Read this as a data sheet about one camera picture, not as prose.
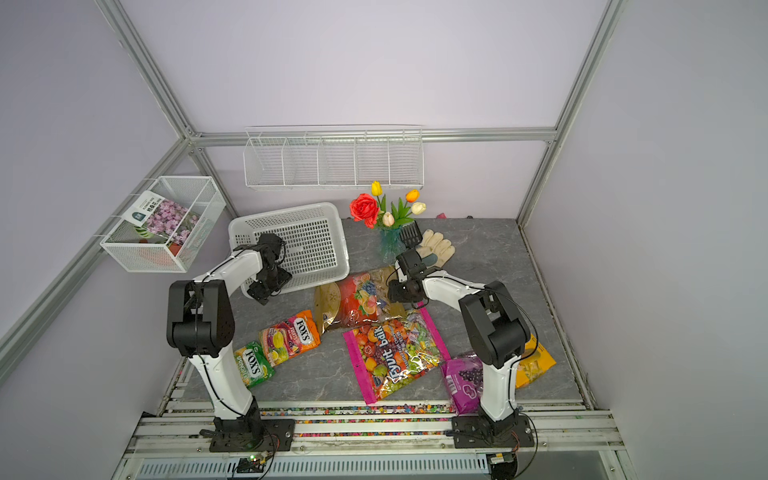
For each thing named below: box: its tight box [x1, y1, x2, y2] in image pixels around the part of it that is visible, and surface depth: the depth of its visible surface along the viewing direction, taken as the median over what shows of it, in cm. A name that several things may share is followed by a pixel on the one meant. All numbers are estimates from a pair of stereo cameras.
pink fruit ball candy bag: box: [343, 301, 451, 405], surface depth 86 cm
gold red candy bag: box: [314, 266, 407, 335], surface depth 95 cm
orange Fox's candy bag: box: [259, 310, 321, 366], surface depth 90 cm
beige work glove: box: [415, 229, 456, 269], surface depth 114 cm
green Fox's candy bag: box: [234, 341, 275, 389], surface depth 85 cm
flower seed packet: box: [121, 190, 200, 255], surface depth 75 cm
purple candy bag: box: [441, 352, 484, 415], surface depth 78 cm
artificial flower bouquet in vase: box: [350, 180, 427, 264], surface depth 87 cm
